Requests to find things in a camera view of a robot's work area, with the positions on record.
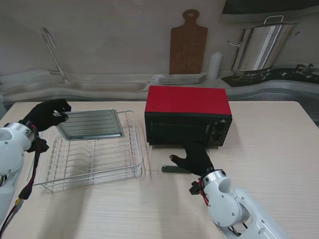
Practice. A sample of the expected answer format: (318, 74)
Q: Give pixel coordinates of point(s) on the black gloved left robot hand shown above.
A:
(42, 117)

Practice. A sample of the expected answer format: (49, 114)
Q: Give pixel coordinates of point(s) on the dark range hood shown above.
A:
(274, 7)

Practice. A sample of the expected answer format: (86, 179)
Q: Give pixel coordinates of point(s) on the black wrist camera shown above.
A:
(195, 189)
(41, 145)

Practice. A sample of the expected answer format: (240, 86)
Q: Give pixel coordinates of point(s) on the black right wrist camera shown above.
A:
(195, 189)

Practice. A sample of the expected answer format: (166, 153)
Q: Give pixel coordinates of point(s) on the red black toaster oven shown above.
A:
(187, 102)

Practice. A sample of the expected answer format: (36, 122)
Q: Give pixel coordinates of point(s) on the chrome kitchen faucet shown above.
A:
(60, 69)

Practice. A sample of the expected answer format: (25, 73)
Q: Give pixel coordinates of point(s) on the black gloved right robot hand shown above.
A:
(197, 159)

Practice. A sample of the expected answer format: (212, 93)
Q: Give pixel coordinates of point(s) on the white paper towel roll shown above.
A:
(215, 66)

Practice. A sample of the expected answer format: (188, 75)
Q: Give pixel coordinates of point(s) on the ribbed metal baking tray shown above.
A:
(92, 124)

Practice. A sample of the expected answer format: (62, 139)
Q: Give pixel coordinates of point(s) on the black oven knob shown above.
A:
(219, 138)
(221, 128)

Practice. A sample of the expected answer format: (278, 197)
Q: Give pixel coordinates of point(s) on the tall steel stock pot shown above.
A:
(261, 47)

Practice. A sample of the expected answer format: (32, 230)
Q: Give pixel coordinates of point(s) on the stack of white plates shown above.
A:
(182, 79)

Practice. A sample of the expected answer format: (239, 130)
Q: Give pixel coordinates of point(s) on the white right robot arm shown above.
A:
(229, 199)

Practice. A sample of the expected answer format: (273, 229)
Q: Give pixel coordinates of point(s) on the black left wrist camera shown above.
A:
(41, 145)

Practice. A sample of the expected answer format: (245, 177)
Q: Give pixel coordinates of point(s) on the black gas stove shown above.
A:
(286, 74)

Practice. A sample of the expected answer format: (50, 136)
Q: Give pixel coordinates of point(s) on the steel kitchen sink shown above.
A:
(99, 86)

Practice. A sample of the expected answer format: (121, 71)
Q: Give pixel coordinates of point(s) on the brown wooden cutting board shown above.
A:
(188, 49)

